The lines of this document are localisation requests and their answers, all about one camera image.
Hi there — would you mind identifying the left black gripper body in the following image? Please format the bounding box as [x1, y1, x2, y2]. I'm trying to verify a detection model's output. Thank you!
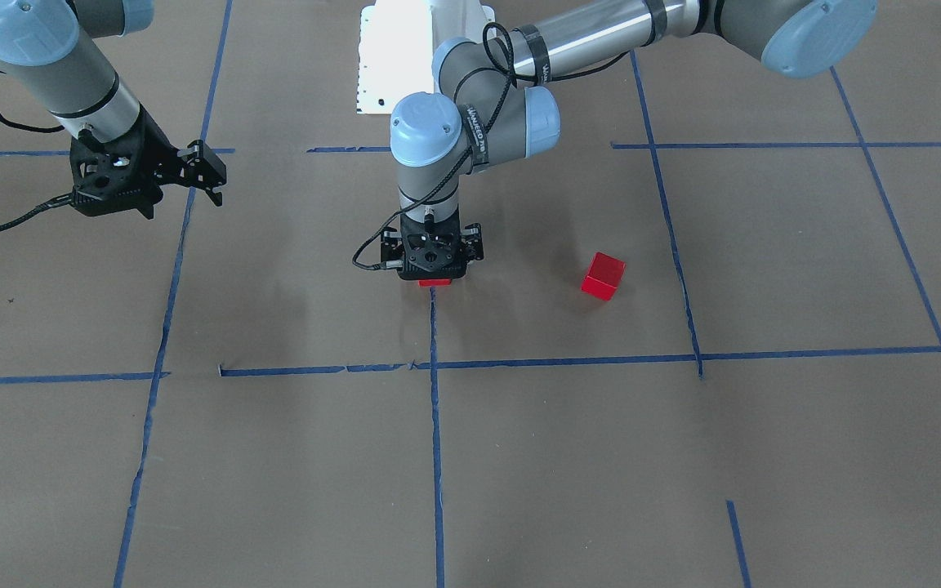
[380, 212, 484, 282]

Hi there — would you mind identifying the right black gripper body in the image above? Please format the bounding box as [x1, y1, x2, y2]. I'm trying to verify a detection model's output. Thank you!
[69, 109, 227, 216]

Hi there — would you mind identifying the red block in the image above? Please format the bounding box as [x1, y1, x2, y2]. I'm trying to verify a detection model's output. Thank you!
[417, 278, 453, 287]
[580, 251, 627, 301]

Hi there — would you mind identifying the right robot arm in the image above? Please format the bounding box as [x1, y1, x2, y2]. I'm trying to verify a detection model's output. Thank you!
[0, 1, 227, 218]

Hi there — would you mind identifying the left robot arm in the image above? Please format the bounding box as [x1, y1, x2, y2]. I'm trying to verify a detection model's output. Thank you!
[352, 1, 878, 282]

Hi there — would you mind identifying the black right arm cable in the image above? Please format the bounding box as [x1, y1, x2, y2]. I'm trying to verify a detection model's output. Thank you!
[0, 49, 79, 239]

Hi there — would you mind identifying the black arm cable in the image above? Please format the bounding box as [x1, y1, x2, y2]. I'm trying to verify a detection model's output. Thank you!
[352, 23, 635, 272]
[0, 49, 79, 239]

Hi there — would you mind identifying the white camera mast base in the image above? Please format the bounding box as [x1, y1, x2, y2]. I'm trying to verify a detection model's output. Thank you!
[355, 1, 496, 115]

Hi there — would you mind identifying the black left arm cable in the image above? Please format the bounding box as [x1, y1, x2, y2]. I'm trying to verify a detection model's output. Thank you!
[352, 23, 635, 272]

